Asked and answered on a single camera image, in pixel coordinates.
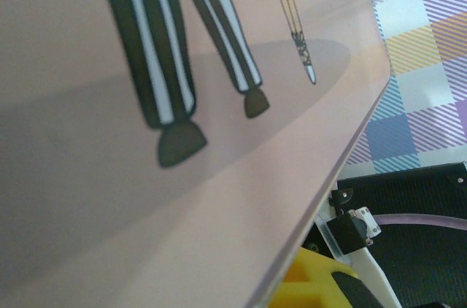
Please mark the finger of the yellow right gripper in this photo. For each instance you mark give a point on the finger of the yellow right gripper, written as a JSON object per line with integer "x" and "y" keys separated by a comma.
{"x": 310, "y": 282}

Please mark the pink illustrated book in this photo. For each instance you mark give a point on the pink illustrated book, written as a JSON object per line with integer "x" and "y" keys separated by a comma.
{"x": 109, "y": 213}

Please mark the pastel checkered tablecloth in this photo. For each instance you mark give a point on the pastel checkered tablecloth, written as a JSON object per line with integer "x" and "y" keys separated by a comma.
{"x": 419, "y": 103}

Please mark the black textured base plate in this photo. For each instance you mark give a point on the black textured base plate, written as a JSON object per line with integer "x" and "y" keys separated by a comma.
{"x": 419, "y": 268}

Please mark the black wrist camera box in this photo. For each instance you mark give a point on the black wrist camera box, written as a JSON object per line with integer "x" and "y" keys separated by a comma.
{"x": 346, "y": 231}

